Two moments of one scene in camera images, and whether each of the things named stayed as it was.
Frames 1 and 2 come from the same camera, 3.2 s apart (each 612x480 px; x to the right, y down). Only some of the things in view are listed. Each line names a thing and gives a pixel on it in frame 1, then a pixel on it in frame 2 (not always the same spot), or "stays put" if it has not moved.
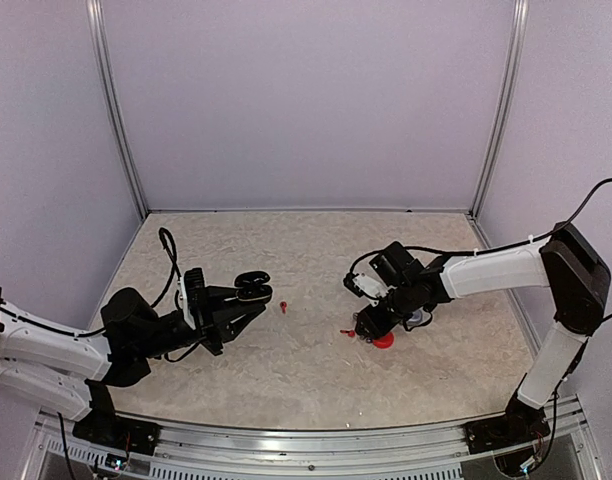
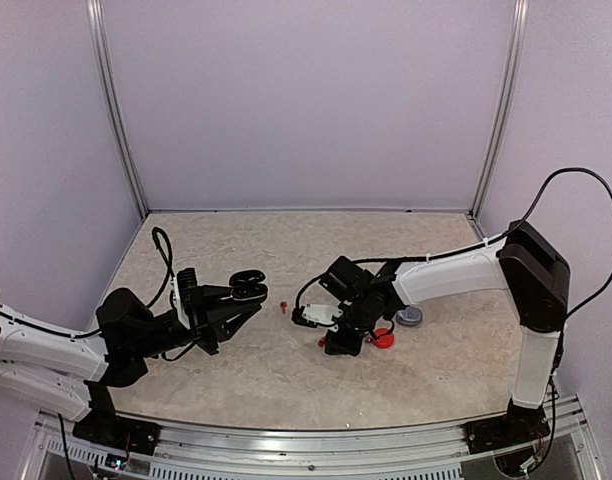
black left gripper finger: (232, 322) stays put
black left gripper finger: (233, 296) stays put
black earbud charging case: (251, 286) stays put
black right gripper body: (386, 322) to (352, 345)
